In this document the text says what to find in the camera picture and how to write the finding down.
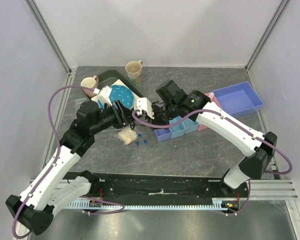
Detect clear test tube rack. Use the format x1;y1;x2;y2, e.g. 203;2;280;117
74;98;87;112

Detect dark green tray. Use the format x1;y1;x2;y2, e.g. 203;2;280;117
97;70;143;98

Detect light blue bin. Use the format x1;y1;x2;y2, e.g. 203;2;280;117
169;116;186;139
183;118;200;134

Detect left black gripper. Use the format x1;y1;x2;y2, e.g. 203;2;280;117
90;98;142;135

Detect white square plate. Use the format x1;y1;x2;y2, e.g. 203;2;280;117
90;78;144;111

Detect purple large bin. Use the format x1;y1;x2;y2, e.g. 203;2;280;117
212;81;264;118

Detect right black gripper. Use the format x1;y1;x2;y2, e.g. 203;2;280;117
145;101;179;130

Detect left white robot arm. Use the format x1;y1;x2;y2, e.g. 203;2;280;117
5;100;134;235

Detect beige mug with pattern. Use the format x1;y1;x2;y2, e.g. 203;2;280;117
125;60;143;87

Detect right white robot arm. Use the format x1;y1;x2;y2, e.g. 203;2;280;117
152;80;278;197

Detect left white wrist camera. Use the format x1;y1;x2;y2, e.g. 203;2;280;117
91;85;113;109

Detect clear flask white stopper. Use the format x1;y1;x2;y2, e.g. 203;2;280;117
207;92;215;101

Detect light blue bin left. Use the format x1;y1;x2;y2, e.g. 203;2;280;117
169;116;186;139

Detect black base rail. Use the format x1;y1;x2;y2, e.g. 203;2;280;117
62;170;249;206

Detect pink and cream mug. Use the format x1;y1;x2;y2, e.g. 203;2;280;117
80;75;99;99

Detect pink bin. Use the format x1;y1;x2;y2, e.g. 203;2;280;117
197;96;221;131

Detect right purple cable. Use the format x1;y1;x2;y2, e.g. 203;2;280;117
131;108;293;217

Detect light blue bin right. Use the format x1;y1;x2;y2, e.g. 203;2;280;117
183;118;200;134

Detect purple narrow bin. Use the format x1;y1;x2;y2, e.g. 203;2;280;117
154;128;172;142

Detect blue dotted plate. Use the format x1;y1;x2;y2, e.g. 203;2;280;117
96;84;135;109

